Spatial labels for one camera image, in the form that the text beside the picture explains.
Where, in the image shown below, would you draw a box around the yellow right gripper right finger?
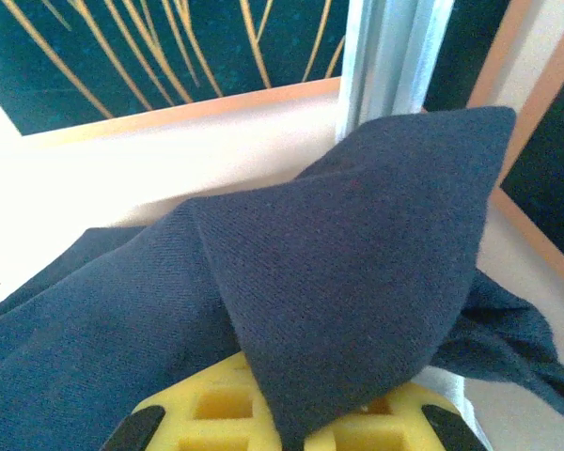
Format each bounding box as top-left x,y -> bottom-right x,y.
304,381 -> 489,451

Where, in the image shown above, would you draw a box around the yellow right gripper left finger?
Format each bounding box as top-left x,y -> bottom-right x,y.
104,351 -> 289,451

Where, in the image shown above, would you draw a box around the navy blue t-shirt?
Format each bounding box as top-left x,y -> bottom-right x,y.
0,105 -> 564,451

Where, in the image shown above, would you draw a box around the aluminium frame post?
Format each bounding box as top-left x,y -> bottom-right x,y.
332,0 -> 453,138

